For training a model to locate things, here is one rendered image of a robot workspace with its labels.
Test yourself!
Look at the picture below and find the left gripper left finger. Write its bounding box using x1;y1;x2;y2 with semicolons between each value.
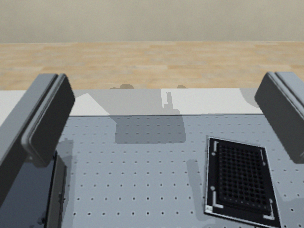
0;73;75;208

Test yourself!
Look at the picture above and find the black well plate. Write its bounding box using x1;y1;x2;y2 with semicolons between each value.
216;141;272;216

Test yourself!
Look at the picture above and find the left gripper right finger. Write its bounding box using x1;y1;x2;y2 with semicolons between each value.
254;72;304;164

